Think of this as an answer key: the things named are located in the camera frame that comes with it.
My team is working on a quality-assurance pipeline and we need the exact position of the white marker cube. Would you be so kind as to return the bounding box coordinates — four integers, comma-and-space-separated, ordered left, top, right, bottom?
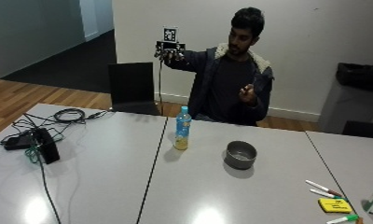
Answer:
161, 26, 178, 44

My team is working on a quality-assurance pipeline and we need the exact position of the grey metal bowl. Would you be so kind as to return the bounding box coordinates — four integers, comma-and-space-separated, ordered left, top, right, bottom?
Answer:
222, 140, 258, 171

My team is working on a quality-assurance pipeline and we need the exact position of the grey bin with black bag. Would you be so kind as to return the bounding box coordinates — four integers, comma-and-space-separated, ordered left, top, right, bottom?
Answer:
317, 62, 373, 135

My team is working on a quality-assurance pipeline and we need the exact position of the black power adapter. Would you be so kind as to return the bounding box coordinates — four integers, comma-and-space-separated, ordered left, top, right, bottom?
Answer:
3, 133, 33, 151

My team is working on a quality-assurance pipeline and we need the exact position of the black electronic box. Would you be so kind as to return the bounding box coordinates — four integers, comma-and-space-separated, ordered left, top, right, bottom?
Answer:
31, 127, 61, 165

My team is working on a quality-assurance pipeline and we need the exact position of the yellow sticky note pad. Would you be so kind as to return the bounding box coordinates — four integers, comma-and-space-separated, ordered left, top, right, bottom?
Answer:
317, 197, 354, 215

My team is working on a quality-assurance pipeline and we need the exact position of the black glove cable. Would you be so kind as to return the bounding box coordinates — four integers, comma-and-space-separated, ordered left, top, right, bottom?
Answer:
157, 59, 164, 108

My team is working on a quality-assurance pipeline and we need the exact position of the white marker with green cap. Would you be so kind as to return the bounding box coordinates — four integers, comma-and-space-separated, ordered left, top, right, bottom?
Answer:
307, 188, 343, 200

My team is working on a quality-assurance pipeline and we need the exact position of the green cable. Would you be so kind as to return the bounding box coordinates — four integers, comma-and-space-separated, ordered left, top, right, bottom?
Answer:
23, 136, 43, 164

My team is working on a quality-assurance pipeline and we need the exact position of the coiled black cable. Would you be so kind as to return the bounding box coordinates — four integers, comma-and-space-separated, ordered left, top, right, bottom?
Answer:
52, 107, 87, 124

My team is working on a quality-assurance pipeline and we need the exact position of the white marker with red cap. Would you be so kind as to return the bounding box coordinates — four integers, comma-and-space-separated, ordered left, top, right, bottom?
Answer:
305, 179, 345, 198

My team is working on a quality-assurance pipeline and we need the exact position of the plastic bottle with blue label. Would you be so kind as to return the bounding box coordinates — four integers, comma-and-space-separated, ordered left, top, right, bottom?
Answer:
173, 105, 193, 151

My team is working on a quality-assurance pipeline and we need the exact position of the black chair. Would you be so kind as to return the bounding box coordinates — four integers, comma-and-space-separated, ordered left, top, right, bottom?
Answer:
107, 62, 161, 117

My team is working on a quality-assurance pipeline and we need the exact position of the long black cable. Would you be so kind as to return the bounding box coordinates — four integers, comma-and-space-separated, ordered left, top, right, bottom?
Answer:
21, 113, 64, 224

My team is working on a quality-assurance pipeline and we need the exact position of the the person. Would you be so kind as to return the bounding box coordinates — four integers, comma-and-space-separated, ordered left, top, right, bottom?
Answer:
154, 7, 275, 127

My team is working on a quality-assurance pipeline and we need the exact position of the dark chair back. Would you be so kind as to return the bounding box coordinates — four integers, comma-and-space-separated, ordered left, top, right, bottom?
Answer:
342, 119, 373, 140

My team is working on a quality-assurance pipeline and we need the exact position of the white green marker pen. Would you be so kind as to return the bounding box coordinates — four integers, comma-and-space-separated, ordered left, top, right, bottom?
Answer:
326, 214, 361, 224

